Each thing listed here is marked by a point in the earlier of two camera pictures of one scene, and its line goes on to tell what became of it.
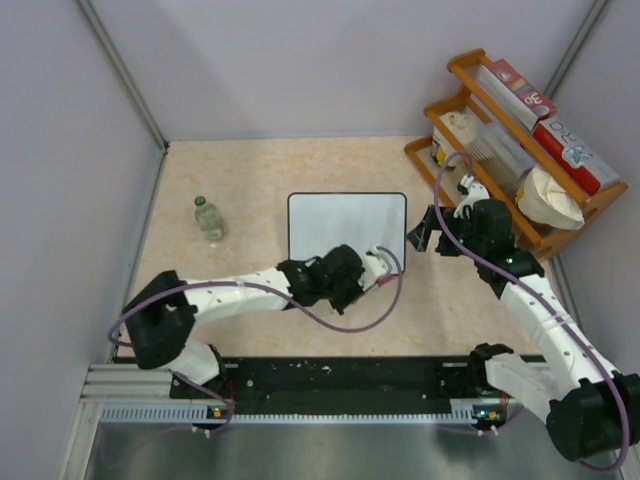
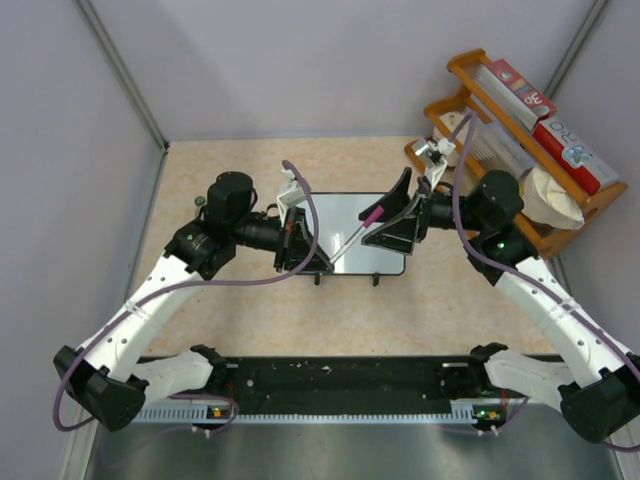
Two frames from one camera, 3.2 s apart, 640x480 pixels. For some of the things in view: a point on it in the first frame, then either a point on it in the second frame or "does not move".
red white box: x=572 y=156 does not move
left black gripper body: x=341 y=294 -> x=293 y=216
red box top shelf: x=505 y=83 does not move
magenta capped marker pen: x=382 y=280 -> x=359 y=231
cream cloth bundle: x=541 y=202 does not move
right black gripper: x=421 y=234 -> x=400 y=233
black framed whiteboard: x=320 y=221 does not move
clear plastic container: x=501 y=156 does not move
